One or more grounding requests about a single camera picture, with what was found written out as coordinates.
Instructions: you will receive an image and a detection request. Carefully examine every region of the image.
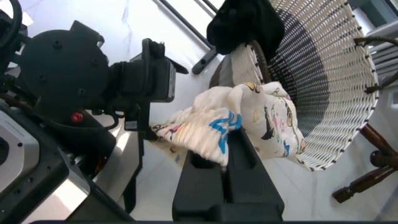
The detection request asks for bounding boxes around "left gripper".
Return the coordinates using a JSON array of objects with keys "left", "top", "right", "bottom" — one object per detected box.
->
[{"left": 107, "top": 39, "right": 190, "bottom": 141}]

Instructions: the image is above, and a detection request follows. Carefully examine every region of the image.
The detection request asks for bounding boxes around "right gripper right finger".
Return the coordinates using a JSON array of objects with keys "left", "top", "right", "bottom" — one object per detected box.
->
[{"left": 223, "top": 126, "right": 285, "bottom": 221}]

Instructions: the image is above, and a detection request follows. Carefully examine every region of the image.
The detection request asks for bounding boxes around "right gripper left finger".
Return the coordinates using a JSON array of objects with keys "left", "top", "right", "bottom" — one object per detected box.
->
[{"left": 172, "top": 149, "right": 226, "bottom": 222}]

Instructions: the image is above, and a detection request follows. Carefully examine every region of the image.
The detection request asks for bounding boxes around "cream printed garment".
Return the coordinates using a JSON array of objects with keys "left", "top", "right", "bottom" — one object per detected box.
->
[{"left": 151, "top": 81, "right": 307, "bottom": 167}]

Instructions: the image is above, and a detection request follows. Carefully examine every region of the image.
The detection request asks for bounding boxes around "white laundry basket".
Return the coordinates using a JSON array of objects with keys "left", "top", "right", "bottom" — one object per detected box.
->
[{"left": 208, "top": 0, "right": 398, "bottom": 172}]

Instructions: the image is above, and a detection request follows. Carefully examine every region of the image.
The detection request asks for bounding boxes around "black garment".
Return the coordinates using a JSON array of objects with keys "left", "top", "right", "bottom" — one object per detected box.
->
[{"left": 206, "top": 0, "right": 286, "bottom": 60}]

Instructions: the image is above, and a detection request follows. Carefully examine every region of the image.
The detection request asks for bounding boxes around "brown wooden stand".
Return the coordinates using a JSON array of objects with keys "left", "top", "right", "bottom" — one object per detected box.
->
[{"left": 331, "top": 123, "right": 398, "bottom": 205}]

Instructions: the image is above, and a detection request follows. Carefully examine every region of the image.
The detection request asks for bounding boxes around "black cable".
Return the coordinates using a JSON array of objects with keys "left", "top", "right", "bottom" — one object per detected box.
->
[{"left": 0, "top": 0, "right": 23, "bottom": 50}]

